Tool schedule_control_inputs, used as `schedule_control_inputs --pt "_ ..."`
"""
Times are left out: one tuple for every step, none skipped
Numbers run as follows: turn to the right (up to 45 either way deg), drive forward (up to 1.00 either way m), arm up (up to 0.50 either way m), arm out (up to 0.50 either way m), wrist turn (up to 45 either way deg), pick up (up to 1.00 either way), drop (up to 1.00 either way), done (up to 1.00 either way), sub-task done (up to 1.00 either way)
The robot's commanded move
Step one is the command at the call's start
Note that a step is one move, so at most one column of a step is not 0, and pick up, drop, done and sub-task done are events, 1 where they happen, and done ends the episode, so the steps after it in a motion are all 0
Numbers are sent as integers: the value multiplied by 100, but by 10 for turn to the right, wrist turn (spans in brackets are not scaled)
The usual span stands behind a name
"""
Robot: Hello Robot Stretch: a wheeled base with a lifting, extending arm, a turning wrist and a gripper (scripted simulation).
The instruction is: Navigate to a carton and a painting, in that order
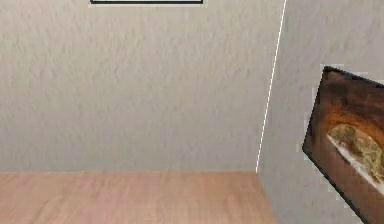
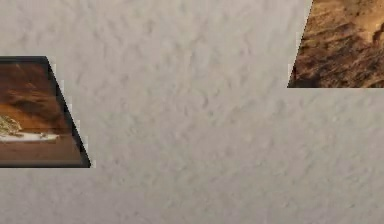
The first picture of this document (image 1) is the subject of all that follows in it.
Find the brown orange framed painting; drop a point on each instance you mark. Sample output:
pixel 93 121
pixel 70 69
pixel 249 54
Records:
pixel 350 140

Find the black framed wall picture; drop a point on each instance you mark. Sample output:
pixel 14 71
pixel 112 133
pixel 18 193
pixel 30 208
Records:
pixel 146 1

